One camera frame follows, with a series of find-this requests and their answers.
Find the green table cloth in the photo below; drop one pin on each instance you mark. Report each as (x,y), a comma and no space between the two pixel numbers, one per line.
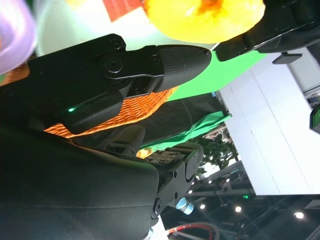
(225,72)

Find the large plain orange donut bread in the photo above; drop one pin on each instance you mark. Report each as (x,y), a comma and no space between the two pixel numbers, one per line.
(200,22)

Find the pink cake slice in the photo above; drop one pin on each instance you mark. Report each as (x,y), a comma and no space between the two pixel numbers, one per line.
(122,8)

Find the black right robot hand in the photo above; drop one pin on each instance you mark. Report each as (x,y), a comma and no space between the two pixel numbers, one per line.
(62,180)

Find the pale grey-green bowl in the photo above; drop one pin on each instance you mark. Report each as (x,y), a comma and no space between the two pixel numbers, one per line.
(75,27)

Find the black backdrop curtain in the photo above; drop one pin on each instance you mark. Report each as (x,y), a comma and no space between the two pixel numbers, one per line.
(170,117)

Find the green leafy plant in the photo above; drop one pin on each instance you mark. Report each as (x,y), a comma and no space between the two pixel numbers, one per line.
(220,152)

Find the orange wicker basket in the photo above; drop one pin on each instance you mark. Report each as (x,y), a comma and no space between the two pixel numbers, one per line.
(140,107)

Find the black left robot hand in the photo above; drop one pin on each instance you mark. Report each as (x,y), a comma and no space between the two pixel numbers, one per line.
(287,25)

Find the clear plastic snack bag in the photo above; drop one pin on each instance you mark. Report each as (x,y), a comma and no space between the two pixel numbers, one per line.
(145,153)

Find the lavender plate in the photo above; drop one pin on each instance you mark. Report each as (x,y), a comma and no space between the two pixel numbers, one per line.
(15,32)

